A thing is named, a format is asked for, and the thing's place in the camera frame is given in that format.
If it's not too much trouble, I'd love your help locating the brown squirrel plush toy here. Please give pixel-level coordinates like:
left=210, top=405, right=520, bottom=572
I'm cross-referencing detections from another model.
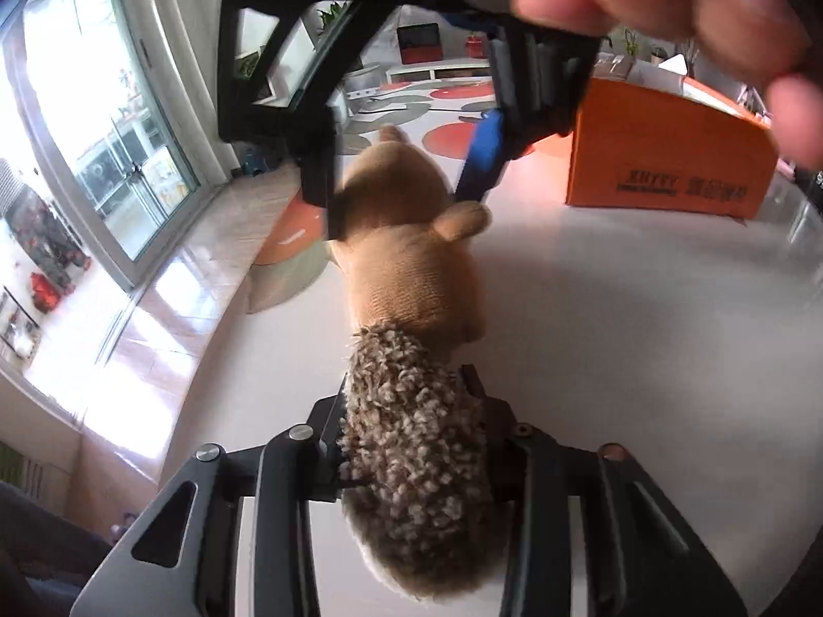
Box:
left=331, top=125, right=506, bottom=600

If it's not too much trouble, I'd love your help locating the person's right hand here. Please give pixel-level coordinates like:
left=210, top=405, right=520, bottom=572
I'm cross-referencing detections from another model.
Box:
left=511, top=0, right=821, bottom=169

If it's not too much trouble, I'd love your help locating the white tv cabinet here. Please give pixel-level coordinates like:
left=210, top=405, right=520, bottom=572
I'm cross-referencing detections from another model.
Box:
left=386, top=57, right=491, bottom=84

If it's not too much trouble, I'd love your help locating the white round side table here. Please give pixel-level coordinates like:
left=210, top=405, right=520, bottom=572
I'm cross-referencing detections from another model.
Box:
left=343, top=63, right=385, bottom=102

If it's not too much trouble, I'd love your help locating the red teapot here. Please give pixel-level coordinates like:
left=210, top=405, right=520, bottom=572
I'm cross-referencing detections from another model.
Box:
left=464, top=33, right=487, bottom=60

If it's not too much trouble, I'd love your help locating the dark red box on cabinet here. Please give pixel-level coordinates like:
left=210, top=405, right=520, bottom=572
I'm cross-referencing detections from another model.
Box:
left=396, top=23, right=443, bottom=64

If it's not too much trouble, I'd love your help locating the glass balcony door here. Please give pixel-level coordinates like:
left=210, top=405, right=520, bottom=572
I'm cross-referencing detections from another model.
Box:
left=2, top=0, right=236, bottom=291

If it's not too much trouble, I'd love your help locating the orange cardboard box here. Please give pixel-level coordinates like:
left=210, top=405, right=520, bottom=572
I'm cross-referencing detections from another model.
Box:
left=566, top=55, right=777, bottom=220

